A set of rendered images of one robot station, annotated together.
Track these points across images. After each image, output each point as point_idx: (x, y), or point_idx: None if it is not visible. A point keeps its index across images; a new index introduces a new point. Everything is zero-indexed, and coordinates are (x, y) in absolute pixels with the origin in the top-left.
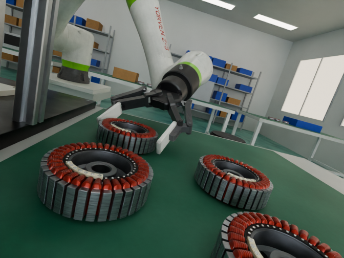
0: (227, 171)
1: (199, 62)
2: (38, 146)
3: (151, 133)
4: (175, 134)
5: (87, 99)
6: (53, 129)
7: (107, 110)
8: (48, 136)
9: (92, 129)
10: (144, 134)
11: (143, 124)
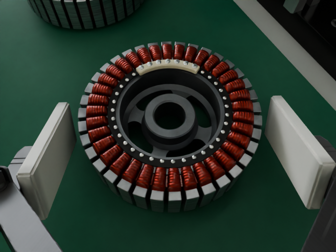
0: None
1: None
2: (227, 3)
3: (95, 116)
4: (19, 153)
5: None
6: (307, 62)
7: (298, 120)
8: (268, 35)
9: None
10: (102, 84)
11: (168, 182)
